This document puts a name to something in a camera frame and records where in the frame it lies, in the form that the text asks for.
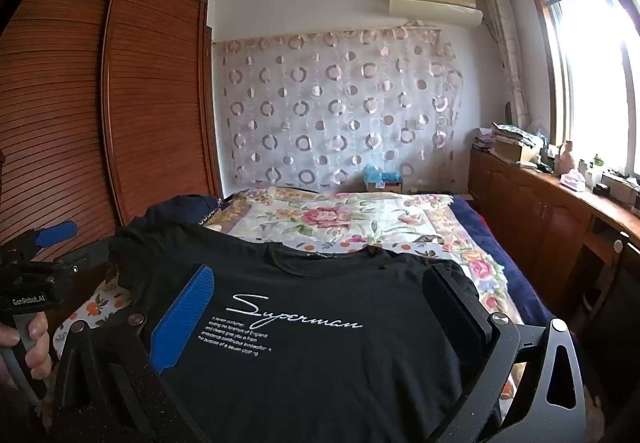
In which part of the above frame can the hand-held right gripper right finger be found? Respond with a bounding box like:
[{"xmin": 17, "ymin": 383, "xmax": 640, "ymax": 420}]
[{"xmin": 422, "ymin": 262, "xmax": 587, "ymax": 443}]

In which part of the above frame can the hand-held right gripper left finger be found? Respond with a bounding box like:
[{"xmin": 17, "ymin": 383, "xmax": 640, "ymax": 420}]
[{"xmin": 50, "ymin": 264, "xmax": 216, "ymax": 443}]

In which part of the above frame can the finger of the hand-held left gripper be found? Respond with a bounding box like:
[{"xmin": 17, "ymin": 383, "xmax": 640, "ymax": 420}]
[
  {"xmin": 62, "ymin": 239, "xmax": 113, "ymax": 276},
  {"xmin": 20, "ymin": 221, "xmax": 78, "ymax": 256}
]

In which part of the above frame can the black printed t-shirt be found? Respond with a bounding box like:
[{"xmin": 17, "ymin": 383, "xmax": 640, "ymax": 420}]
[{"xmin": 107, "ymin": 216, "xmax": 506, "ymax": 443}]

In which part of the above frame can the person's left hand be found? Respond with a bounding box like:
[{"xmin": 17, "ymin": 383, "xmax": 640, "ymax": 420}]
[{"xmin": 0, "ymin": 310, "xmax": 53, "ymax": 386}]

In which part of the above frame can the navy blue blanket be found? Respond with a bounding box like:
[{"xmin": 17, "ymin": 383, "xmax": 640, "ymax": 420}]
[{"xmin": 452, "ymin": 196, "xmax": 566, "ymax": 329}]

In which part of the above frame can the dark navy garment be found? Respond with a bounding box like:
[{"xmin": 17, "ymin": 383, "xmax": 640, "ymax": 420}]
[{"xmin": 145, "ymin": 194, "xmax": 221, "ymax": 226}]

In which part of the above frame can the low wooden cabinet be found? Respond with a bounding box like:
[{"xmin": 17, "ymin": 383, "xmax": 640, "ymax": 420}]
[{"xmin": 467, "ymin": 148, "xmax": 640, "ymax": 324}]

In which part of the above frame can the brown wooden louvred wardrobe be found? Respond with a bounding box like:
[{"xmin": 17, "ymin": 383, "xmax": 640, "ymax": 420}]
[{"xmin": 0, "ymin": 0, "xmax": 223, "ymax": 339}]

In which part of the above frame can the floral bed sheet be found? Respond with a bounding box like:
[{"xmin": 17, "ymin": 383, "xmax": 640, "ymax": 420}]
[{"xmin": 205, "ymin": 186, "xmax": 526, "ymax": 329}]

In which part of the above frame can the cardboard box with blue contents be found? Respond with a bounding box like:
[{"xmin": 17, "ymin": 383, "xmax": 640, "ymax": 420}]
[{"xmin": 362, "ymin": 164, "xmax": 405, "ymax": 194}]

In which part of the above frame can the stack of books and papers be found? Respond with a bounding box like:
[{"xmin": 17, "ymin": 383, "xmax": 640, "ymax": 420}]
[{"xmin": 472, "ymin": 123, "xmax": 543, "ymax": 164}]

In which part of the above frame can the pink figurine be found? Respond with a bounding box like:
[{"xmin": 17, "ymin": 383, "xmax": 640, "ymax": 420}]
[{"xmin": 559, "ymin": 140, "xmax": 576, "ymax": 174}]

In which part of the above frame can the sheer circle-pattern curtain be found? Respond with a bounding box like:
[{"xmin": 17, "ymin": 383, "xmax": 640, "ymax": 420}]
[{"xmin": 212, "ymin": 26, "xmax": 466, "ymax": 196}]

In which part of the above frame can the pale patterned window curtain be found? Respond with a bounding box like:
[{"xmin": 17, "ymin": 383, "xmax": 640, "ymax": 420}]
[{"xmin": 482, "ymin": 0, "xmax": 531, "ymax": 129}]

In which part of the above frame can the wood-framed window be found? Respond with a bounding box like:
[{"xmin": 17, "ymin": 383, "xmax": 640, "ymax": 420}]
[{"xmin": 530, "ymin": 0, "xmax": 640, "ymax": 184}]

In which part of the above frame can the beige wall air conditioner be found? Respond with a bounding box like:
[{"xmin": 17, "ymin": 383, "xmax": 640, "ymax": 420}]
[{"xmin": 389, "ymin": 0, "xmax": 485, "ymax": 28}]

